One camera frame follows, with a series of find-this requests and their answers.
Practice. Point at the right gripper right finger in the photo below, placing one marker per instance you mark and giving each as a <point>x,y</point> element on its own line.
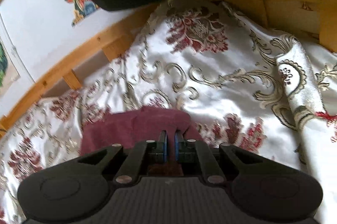
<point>197,160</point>

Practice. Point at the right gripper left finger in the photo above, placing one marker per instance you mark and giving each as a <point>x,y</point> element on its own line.
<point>140,158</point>

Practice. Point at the maroon long-sleeve shirt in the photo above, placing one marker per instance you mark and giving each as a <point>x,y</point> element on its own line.
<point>129,128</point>

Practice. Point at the floral satin bedspread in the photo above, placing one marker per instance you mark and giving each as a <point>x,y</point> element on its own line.
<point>262,90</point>

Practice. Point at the blond cartoon boy poster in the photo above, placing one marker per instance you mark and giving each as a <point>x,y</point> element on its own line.
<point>8,72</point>

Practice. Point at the white wall conduit pipe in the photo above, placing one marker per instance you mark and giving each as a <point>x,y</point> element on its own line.
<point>16,60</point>

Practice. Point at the wooden bed frame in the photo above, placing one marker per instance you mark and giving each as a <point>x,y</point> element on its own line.
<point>303,15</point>

